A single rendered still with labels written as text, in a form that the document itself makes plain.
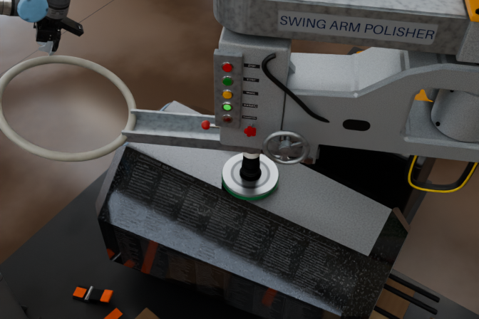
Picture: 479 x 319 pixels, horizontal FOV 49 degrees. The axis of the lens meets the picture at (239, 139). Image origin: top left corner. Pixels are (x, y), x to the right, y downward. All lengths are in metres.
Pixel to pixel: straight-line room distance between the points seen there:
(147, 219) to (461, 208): 1.83
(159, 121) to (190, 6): 2.58
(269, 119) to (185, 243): 0.69
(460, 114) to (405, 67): 0.24
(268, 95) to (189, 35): 2.61
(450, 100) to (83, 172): 2.19
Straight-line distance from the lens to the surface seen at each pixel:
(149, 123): 1.97
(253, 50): 1.48
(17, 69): 2.07
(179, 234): 2.11
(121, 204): 2.22
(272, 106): 1.61
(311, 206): 2.00
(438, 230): 3.10
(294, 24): 1.42
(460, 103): 1.67
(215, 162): 2.11
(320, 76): 1.63
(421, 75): 1.55
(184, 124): 1.95
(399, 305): 2.67
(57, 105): 3.69
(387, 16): 1.41
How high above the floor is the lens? 2.40
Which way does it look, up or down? 46 degrees down
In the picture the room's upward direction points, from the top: 2 degrees clockwise
